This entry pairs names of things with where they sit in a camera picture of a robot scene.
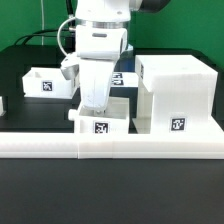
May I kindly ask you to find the white drawer cabinet box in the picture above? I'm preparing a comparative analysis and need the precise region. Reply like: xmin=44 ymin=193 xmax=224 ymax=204
xmin=133 ymin=55 xmax=222 ymax=134

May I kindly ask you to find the white drawer tray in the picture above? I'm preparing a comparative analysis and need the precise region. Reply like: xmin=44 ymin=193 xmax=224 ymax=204
xmin=22 ymin=67 xmax=77 ymax=99
xmin=68 ymin=97 xmax=130 ymax=134

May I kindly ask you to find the white L-shaped fence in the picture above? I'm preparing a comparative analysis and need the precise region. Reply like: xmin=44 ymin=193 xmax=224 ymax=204
xmin=0 ymin=132 xmax=224 ymax=159

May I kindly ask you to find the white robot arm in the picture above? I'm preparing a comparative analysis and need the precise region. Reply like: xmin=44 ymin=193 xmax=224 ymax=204
xmin=75 ymin=0 xmax=171 ymax=111

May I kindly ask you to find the fiducial marker sheet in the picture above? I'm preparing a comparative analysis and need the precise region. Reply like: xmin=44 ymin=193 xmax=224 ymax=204
xmin=111 ymin=72 xmax=138 ymax=87

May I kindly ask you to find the white front drawer tray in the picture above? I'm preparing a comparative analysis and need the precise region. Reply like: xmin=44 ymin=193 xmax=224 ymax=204
xmin=68 ymin=97 xmax=130 ymax=134

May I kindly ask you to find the black cable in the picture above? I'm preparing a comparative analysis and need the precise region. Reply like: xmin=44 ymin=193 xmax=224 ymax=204
xmin=13 ymin=0 xmax=79 ymax=61

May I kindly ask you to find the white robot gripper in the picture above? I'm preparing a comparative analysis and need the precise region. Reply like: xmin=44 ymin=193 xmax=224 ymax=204
xmin=76 ymin=25 xmax=127 ymax=111

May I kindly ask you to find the white block at left edge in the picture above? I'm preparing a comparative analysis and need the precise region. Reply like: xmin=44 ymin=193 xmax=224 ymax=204
xmin=0 ymin=96 xmax=5 ymax=117

